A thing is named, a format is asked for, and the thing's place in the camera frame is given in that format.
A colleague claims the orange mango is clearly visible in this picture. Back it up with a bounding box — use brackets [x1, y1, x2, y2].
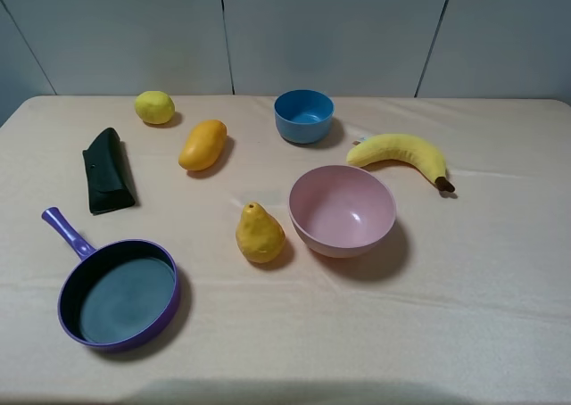
[178, 120, 228, 171]

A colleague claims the yellow pear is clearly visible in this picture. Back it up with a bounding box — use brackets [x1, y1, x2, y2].
[236, 202, 286, 264]

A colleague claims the pink plastic bowl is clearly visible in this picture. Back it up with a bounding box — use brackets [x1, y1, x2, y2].
[287, 165, 396, 259]

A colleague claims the blue plastic bowl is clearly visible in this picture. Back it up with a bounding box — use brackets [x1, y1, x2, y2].
[274, 89, 335, 145]

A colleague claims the yellow plush banana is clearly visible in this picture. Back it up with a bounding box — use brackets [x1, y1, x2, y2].
[346, 134, 455, 194]

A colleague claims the yellow lemon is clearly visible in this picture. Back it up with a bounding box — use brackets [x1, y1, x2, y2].
[135, 91, 175, 125]

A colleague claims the black glasses case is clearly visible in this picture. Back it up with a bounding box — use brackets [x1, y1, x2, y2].
[82, 128, 136, 215]

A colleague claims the purple frying pan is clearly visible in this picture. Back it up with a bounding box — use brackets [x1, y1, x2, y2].
[41, 207, 181, 352]

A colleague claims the cream tablecloth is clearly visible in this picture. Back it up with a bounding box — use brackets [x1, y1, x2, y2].
[1, 96, 570, 404]

